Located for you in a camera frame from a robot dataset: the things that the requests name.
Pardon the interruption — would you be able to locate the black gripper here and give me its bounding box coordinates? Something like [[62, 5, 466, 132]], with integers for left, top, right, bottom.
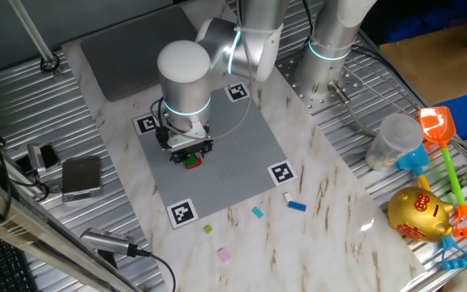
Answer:
[[169, 140, 214, 165]]

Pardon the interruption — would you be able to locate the grey Lego baseplate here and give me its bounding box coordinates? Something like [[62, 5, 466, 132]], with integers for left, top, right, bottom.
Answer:
[[131, 82, 298, 230]]

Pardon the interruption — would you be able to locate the black white ArUco marker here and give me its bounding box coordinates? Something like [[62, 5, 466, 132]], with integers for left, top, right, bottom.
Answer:
[[131, 114, 160, 136], [266, 159, 298, 187], [165, 197, 199, 230], [225, 81, 252, 103]]

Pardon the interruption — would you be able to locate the silver digital scale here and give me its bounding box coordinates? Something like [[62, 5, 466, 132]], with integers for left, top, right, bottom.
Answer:
[[61, 155, 104, 204]]

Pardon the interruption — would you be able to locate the grey fabric pad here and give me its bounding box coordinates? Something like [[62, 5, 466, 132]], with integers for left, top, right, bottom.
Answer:
[[79, 4, 202, 102]]

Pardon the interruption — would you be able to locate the silver metal pole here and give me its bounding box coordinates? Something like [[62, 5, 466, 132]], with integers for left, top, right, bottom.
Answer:
[[8, 0, 62, 78]]

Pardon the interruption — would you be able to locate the clear plastic cup with bricks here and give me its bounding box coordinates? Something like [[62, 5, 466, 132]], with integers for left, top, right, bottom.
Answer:
[[365, 112, 424, 172]]

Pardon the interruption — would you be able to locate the gold piggy bank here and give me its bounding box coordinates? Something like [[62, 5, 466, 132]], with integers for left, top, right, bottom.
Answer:
[[387, 186, 456, 244]]

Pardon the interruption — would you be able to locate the brown cardboard box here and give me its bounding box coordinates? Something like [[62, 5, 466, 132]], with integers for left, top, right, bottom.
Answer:
[[379, 18, 467, 107]]

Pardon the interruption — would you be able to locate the blue fuzzy fabric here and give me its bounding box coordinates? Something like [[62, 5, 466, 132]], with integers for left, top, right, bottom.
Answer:
[[386, 0, 467, 45]]

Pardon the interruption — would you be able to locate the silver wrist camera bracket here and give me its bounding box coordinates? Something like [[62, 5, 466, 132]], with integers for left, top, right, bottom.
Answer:
[[155, 123, 212, 153]]

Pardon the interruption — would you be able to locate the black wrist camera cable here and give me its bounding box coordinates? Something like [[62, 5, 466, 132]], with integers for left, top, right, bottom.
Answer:
[[150, 97, 169, 135]]

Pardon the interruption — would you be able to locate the silver depth camera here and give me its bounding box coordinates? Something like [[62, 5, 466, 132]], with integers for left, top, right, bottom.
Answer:
[[79, 227, 139, 257]]

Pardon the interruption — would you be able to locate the grey robot conduit cable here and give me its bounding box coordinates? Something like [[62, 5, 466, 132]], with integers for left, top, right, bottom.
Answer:
[[327, 79, 379, 137]]

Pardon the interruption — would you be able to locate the aluminium frame bar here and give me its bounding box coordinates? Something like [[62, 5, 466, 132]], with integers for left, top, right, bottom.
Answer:
[[0, 165, 141, 292]]

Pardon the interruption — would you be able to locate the perforated metal robot base plate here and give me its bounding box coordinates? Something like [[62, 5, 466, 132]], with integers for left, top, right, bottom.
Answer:
[[276, 50, 366, 117]]

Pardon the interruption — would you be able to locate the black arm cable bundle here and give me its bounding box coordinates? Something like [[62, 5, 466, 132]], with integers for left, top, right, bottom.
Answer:
[[301, 0, 318, 49]]

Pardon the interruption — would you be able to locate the blue toy shovel yellow handle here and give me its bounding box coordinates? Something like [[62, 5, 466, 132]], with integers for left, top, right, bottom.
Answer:
[[393, 144, 467, 272]]

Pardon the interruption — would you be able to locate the orange toy shovel green handle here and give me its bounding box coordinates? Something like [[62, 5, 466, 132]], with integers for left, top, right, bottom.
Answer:
[[418, 105, 467, 238]]

